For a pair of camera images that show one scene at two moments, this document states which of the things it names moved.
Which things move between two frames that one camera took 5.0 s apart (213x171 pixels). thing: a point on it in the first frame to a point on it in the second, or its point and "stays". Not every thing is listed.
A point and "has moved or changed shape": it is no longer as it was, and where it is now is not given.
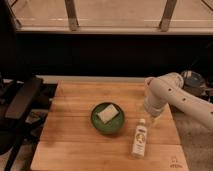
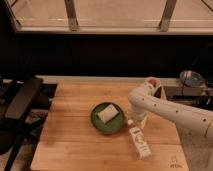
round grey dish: [192, 80] stays
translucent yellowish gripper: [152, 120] to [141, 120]
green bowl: [113, 125] stays
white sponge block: [108, 113] stays
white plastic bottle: [140, 138] has moved or changed shape
